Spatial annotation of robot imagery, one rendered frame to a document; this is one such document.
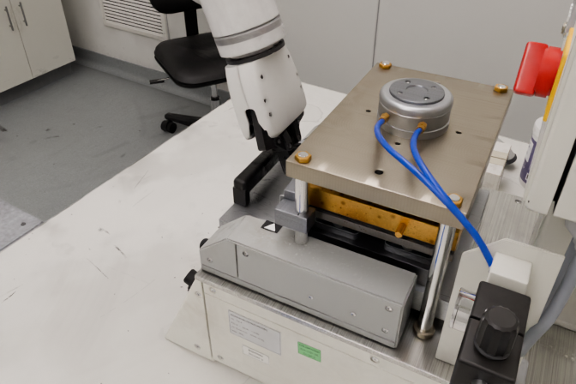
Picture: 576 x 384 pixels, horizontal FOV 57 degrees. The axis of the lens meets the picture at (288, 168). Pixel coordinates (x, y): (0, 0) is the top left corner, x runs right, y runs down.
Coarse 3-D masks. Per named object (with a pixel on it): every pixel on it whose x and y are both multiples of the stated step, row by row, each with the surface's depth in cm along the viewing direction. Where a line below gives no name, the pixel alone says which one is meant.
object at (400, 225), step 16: (320, 192) 57; (336, 192) 57; (320, 208) 59; (336, 208) 57; (352, 208) 56; (368, 208) 55; (384, 208) 55; (352, 224) 58; (368, 224) 57; (384, 224) 55; (400, 224) 54; (416, 224) 53; (432, 224) 53; (400, 240) 55; (416, 240) 55; (432, 240) 54
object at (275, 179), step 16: (272, 176) 74; (256, 192) 71; (272, 192) 71; (480, 192) 71; (240, 208) 69; (256, 208) 69; (272, 208) 69; (480, 208) 69; (224, 224) 67; (464, 240) 64; (448, 272) 59; (416, 288) 57; (448, 288) 57; (416, 304) 58; (448, 304) 56
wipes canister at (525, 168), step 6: (540, 120) 103; (534, 126) 103; (540, 126) 102; (534, 132) 102; (534, 138) 103; (534, 144) 103; (528, 150) 106; (534, 150) 103; (528, 156) 105; (528, 162) 106; (522, 168) 108; (528, 168) 106; (522, 174) 108; (528, 174) 106; (522, 180) 108
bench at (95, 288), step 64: (192, 128) 128; (128, 192) 107; (192, 192) 107; (512, 192) 107; (0, 256) 92; (64, 256) 92; (128, 256) 92; (192, 256) 92; (0, 320) 81; (64, 320) 81; (128, 320) 81
